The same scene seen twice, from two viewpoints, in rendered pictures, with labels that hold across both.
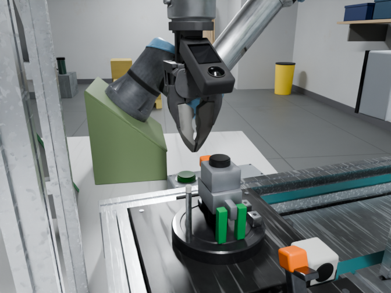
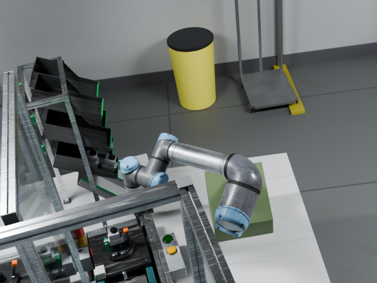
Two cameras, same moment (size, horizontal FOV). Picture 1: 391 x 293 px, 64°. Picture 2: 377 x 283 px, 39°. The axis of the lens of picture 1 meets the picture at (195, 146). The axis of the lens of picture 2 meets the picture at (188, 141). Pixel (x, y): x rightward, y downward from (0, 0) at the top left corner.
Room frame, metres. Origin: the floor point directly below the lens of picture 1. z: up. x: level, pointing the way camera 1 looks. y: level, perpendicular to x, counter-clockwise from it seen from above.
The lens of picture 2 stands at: (0.99, -1.54, 2.69)
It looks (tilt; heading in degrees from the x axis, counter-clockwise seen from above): 37 degrees down; 98
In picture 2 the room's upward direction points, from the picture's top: 8 degrees counter-clockwise
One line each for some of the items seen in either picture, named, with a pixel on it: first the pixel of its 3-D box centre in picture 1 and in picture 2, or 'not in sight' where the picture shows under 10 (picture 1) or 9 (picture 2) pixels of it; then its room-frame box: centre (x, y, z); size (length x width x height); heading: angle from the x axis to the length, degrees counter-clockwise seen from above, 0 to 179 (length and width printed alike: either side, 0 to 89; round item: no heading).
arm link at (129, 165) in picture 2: not in sight; (132, 172); (0.53, 0.00, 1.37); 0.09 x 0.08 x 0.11; 151
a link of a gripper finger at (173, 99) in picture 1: (181, 101); not in sight; (0.51, 0.02, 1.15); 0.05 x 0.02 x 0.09; 108
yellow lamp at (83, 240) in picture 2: not in sight; (79, 238); (0.36, -0.25, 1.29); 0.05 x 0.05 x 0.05
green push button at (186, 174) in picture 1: (186, 178); (168, 238); (0.62, 0.02, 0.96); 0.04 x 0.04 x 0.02
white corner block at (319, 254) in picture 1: (312, 261); (100, 272); (0.35, -0.16, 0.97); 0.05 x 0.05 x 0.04; 18
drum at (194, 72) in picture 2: not in sight; (193, 69); (0.55, 2.58, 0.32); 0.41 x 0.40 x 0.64; 97
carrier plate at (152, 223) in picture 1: (217, 238); (119, 250); (0.41, -0.03, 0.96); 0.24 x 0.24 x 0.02; 18
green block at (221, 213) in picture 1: (221, 225); not in sight; (0.36, -0.03, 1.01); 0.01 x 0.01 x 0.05; 18
